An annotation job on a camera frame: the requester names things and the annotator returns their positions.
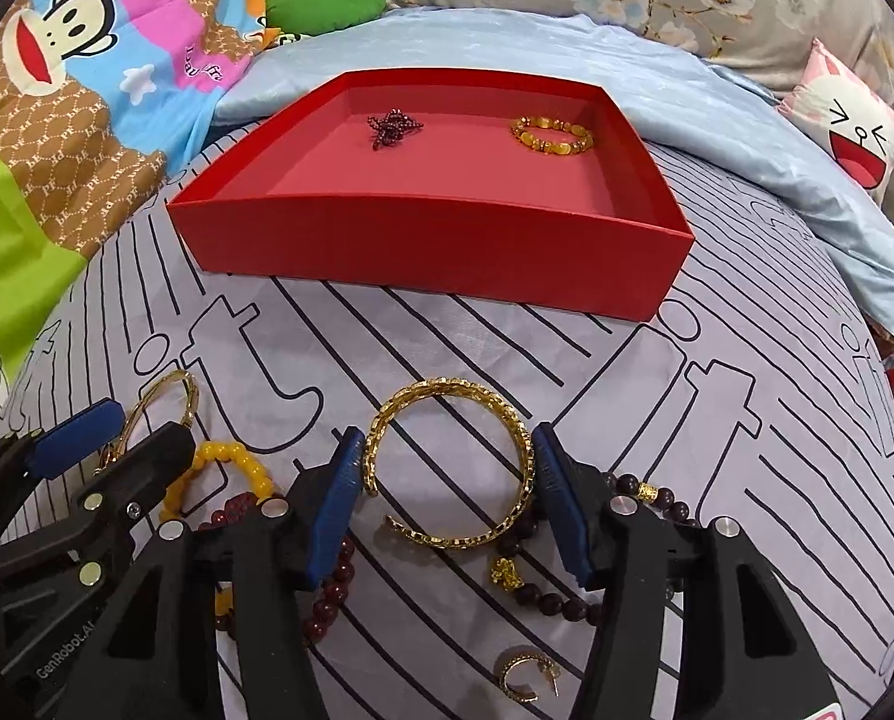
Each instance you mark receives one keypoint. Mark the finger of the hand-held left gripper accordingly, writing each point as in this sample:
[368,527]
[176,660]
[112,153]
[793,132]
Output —
[79,435]
[154,465]

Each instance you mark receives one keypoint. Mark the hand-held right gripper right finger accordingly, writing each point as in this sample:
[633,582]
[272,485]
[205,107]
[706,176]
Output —
[561,514]

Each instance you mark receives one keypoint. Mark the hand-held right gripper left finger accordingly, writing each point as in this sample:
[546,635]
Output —
[333,514]

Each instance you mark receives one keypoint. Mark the thin gold bangle with charm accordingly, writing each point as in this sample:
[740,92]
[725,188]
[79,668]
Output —
[190,394]

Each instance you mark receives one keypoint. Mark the small gold hoop earring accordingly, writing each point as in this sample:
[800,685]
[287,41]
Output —
[508,682]

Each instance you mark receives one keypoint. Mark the red cardboard box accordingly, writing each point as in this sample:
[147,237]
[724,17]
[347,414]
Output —
[432,255]

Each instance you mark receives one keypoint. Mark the grey striped bed sheet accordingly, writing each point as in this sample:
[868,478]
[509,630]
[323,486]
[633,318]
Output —
[492,360]

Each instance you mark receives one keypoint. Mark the bright green cloth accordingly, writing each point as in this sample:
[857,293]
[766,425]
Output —
[4,240]

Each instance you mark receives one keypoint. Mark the monkey cartoon blanket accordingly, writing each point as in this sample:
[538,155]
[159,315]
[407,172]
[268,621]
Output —
[79,90]

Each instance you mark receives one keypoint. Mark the dark beaded bow ornament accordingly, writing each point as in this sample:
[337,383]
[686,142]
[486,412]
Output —
[391,127]

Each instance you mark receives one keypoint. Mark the light blue quilt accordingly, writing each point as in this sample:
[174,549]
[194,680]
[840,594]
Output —
[492,45]

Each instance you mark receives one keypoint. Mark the pink rabbit face cushion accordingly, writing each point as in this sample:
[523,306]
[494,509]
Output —
[844,127]

